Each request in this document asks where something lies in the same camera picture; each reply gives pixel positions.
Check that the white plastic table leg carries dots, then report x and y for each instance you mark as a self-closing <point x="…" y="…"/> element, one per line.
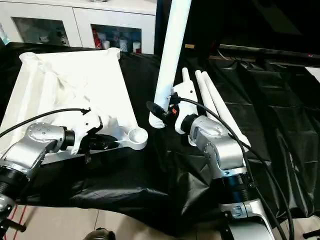
<point x="220" y="100"/>
<point x="185" y="75"/>
<point x="170" y="62"/>
<point x="203" y="90"/>

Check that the white plastic table top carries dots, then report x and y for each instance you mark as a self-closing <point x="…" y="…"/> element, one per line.
<point x="75" y="82"/>

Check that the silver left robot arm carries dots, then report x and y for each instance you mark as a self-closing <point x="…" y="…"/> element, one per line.
<point x="37" y="140"/>

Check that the black glossy mat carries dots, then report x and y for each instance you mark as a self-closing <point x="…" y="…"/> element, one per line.
<point x="125" y="180"/>

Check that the small white cup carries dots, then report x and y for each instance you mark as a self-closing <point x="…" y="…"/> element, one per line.
<point x="137" y="47"/>
<point x="106" y="45"/>

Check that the small yellow label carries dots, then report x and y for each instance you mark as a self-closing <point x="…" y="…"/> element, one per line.
<point x="189" y="46"/>

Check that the dark brown rounded object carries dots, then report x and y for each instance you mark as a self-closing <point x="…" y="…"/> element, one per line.
<point x="100" y="235"/>

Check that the red package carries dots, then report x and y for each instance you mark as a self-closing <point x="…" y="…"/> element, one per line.
<point x="97" y="38"/>

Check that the black flat monitor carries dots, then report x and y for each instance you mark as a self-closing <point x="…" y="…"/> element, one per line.
<point x="262" y="50"/>

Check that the white glass door cabinet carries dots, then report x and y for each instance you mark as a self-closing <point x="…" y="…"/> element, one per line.
<point x="80" y="20"/>

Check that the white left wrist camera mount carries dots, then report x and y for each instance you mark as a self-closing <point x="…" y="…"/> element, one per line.
<point x="82" y="130"/>

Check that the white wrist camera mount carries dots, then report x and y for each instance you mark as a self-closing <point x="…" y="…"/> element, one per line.
<point x="82" y="130"/>
<point x="186" y="90"/>

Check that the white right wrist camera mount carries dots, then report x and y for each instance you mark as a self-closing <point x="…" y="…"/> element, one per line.
<point x="186" y="90"/>

